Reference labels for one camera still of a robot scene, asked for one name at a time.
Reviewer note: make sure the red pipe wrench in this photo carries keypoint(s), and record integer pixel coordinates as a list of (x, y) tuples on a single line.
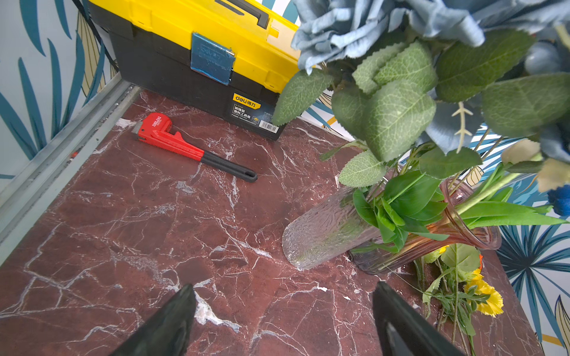
[(155, 130)]

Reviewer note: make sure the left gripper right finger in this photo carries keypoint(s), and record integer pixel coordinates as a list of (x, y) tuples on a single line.
[(401, 330)]

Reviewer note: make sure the tall mixed flower bouquet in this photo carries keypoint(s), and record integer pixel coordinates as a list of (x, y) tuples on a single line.
[(530, 186)]

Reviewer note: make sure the yellow black toolbox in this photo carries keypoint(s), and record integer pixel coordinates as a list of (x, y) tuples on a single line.
[(231, 59)]

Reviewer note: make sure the dark tinted glass vase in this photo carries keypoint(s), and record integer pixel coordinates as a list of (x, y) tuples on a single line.
[(484, 238)]

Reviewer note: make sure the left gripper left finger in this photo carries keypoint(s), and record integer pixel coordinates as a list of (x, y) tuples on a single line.
[(167, 332)]

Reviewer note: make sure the yellow marigold flower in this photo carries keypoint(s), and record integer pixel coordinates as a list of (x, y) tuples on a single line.
[(493, 303)]

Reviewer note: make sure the grey blue rose bunch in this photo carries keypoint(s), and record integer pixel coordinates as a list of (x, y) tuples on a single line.
[(431, 92)]

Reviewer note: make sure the clear glass vase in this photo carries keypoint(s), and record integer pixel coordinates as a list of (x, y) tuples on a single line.
[(326, 231)]

